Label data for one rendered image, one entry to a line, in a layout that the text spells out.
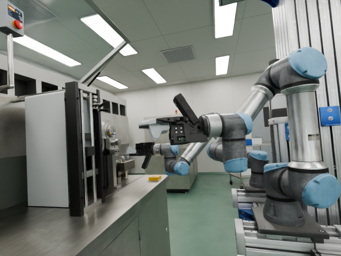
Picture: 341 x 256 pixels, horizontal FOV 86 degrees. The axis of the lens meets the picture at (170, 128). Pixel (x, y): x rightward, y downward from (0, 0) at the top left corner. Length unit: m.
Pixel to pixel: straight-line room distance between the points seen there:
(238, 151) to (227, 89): 5.12
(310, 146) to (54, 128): 1.04
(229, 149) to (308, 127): 0.28
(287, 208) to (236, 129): 0.42
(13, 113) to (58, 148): 0.34
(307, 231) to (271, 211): 0.13
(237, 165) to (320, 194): 0.27
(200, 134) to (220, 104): 5.04
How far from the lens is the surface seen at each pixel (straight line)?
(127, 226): 0.92
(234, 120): 0.61
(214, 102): 5.62
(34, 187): 1.13
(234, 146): 0.61
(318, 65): 0.79
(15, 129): 1.23
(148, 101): 6.04
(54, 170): 1.02
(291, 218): 0.91
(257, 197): 1.39
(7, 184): 1.22
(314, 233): 0.90
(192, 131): 0.58
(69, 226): 0.80
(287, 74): 0.78
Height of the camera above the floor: 1.19
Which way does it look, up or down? 3 degrees up
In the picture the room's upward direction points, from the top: 4 degrees counter-clockwise
